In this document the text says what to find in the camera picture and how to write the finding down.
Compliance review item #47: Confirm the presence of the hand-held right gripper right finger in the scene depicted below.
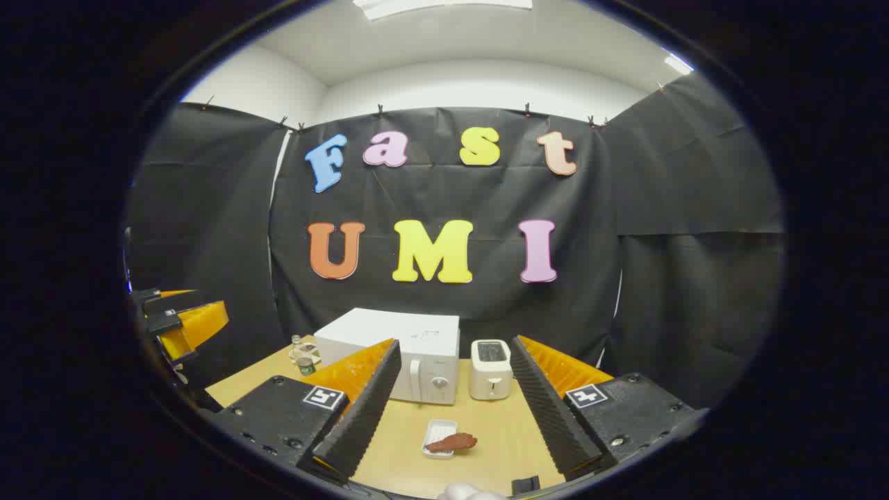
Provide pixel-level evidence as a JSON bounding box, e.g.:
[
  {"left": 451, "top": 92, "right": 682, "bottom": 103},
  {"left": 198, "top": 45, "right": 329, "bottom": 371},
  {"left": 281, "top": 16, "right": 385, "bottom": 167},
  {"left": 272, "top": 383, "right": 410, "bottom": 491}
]
[{"left": 510, "top": 335, "right": 709, "bottom": 482}]

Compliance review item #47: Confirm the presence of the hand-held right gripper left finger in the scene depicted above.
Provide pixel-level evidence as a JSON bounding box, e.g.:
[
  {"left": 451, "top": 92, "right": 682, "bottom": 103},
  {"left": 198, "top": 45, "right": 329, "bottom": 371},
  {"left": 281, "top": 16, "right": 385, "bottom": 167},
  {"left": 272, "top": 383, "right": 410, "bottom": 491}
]
[{"left": 208, "top": 338, "right": 402, "bottom": 485}]

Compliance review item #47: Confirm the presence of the white microwave oven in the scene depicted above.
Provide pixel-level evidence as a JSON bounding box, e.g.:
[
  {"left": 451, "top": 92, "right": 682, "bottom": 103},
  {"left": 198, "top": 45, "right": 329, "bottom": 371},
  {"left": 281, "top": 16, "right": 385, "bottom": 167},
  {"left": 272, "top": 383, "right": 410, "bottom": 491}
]
[{"left": 314, "top": 308, "right": 461, "bottom": 406}]

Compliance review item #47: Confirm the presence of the brown meat slice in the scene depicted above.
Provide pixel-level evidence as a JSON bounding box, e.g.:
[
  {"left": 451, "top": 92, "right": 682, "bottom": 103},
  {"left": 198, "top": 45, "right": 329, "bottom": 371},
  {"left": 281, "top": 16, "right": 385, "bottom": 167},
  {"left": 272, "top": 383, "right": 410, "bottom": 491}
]
[{"left": 426, "top": 433, "right": 479, "bottom": 454}]

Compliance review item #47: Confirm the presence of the white toaster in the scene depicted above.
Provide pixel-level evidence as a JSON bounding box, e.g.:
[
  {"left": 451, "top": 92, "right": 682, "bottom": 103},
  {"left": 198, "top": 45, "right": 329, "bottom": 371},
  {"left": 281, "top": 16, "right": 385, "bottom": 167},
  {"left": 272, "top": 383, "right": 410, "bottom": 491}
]
[{"left": 470, "top": 339, "right": 514, "bottom": 401}]

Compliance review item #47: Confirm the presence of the white rectangular tray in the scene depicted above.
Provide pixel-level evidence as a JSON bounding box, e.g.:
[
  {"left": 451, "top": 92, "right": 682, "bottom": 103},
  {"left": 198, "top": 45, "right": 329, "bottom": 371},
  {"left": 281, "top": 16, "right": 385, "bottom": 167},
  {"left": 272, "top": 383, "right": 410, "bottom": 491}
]
[{"left": 422, "top": 419, "right": 459, "bottom": 460}]

